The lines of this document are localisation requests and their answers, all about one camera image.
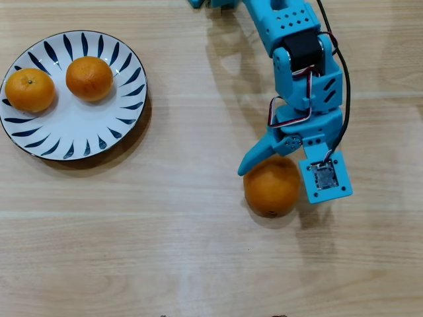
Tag small orange with green stem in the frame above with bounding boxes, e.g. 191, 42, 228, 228
4, 67, 56, 114

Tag black camera cable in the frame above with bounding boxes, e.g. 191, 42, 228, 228
316, 0, 352, 162

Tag large oval orange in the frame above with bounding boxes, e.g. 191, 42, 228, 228
243, 157, 301, 219

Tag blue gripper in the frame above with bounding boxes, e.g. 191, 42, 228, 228
237, 106, 344, 176

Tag white plate with blue strokes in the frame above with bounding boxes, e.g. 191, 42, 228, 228
0, 30, 149, 162

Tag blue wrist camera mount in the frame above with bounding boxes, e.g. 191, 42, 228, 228
299, 150, 353, 205

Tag white red black servo wire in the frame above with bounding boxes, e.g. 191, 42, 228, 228
266, 31, 338, 129

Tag orange with dark scratches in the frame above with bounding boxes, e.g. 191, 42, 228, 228
65, 55, 114, 102

